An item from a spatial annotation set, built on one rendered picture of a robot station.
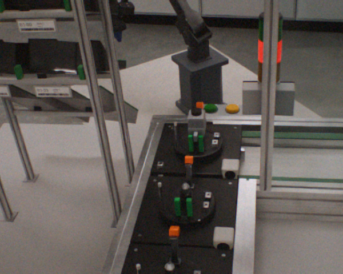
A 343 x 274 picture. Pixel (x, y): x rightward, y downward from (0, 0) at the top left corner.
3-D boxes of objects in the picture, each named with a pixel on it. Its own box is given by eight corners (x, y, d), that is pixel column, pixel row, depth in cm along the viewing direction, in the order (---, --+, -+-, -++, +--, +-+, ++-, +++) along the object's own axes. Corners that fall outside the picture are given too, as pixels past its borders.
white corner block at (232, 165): (222, 169, 141) (222, 158, 139) (239, 170, 141) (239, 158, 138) (221, 180, 138) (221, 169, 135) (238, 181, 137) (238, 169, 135)
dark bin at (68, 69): (84, 65, 148) (85, 39, 146) (126, 68, 144) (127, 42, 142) (27, 69, 122) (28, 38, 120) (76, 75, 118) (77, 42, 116)
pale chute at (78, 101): (97, 119, 161) (100, 105, 161) (136, 124, 157) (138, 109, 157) (52, 97, 134) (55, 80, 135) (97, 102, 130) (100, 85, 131)
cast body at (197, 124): (191, 124, 147) (189, 104, 143) (206, 124, 147) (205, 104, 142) (187, 141, 141) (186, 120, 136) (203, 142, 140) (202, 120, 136)
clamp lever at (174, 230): (171, 257, 111) (170, 225, 109) (180, 258, 111) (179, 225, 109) (168, 265, 108) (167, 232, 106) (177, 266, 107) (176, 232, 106)
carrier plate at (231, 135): (164, 128, 160) (164, 122, 159) (242, 129, 156) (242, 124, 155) (150, 177, 141) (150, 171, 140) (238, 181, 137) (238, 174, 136)
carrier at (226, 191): (149, 181, 140) (144, 144, 133) (238, 184, 136) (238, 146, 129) (130, 248, 121) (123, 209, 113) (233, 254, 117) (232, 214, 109)
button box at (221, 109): (201, 119, 172) (200, 103, 168) (265, 120, 168) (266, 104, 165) (199, 131, 166) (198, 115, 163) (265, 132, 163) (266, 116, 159)
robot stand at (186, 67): (208, 92, 193) (206, 44, 182) (230, 109, 182) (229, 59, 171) (174, 105, 188) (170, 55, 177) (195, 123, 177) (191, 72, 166)
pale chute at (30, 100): (52, 118, 163) (55, 104, 164) (88, 123, 159) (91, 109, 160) (-1, 96, 137) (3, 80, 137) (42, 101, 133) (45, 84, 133)
